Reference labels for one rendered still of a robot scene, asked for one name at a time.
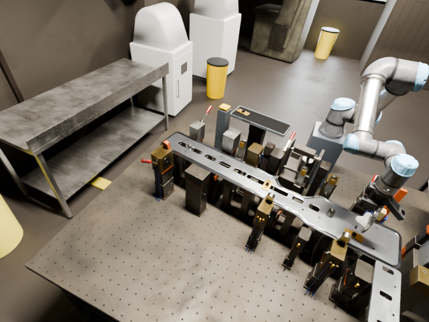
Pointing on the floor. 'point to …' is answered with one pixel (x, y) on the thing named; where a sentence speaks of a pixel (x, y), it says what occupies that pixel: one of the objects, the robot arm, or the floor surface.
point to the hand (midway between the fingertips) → (365, 221)
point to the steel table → (86, 87)
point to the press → (282, 29)
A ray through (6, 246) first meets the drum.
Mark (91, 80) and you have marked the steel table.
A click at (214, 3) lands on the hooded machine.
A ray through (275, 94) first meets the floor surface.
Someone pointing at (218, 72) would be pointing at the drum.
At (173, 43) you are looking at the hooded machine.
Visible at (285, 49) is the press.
